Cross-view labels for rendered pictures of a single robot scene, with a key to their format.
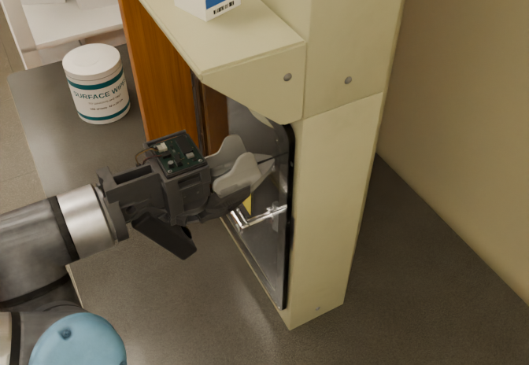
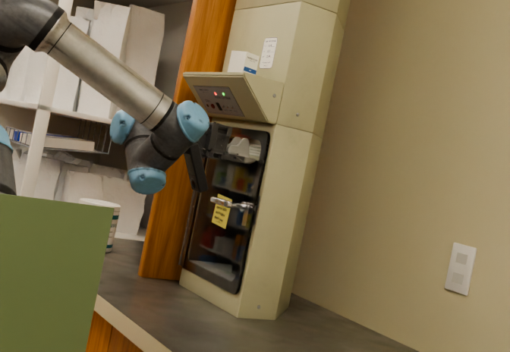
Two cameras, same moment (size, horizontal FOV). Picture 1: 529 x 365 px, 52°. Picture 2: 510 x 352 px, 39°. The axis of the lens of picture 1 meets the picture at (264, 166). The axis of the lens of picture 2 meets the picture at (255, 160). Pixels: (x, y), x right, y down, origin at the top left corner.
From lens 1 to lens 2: 134 cm
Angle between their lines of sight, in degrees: 45
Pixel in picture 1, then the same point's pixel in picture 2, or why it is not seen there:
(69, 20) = not seen: hidden behind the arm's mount
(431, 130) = (339, 260)
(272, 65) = (269, 86)
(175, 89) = (181, 180)
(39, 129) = not seen: hidden behind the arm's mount
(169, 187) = (214, 127)
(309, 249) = (264, 230)
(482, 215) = (373, 305)
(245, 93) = (257, 92)
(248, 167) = (245, 148)
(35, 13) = not seen: hidden behind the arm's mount
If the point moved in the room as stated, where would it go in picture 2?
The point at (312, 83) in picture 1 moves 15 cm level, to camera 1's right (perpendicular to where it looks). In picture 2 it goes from (283, 106) to (344, 118)
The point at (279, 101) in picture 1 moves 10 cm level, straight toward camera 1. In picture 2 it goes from (269, 106) to (272, 103)
